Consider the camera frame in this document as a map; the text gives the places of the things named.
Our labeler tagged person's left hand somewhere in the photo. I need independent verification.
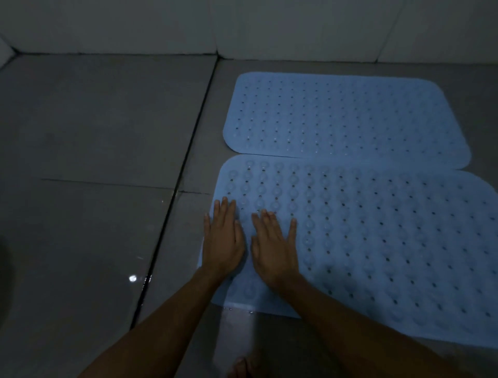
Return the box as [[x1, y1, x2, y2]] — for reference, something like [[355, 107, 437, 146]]
[[202, 197, 246, 279]]

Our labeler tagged person's right hand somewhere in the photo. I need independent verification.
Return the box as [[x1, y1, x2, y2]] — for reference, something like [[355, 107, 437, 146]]
[[251, 210, 301, 289]]

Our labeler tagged blue perforated bath mat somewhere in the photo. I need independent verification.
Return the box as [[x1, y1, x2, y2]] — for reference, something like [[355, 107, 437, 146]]
[[223, 72, 472, 170], [197, 154, 498, 349]]

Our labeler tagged person's left forearm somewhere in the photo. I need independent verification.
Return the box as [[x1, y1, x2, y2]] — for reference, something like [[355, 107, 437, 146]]
[[79, 267, 231, 378]]

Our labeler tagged person's right forearm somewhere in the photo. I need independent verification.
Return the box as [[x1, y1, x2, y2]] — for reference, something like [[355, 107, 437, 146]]
[[277, 273, 473, 378]]

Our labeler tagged person's bare foot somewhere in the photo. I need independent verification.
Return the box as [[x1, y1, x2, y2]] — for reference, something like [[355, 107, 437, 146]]
[[227, 349, 269, 378]]

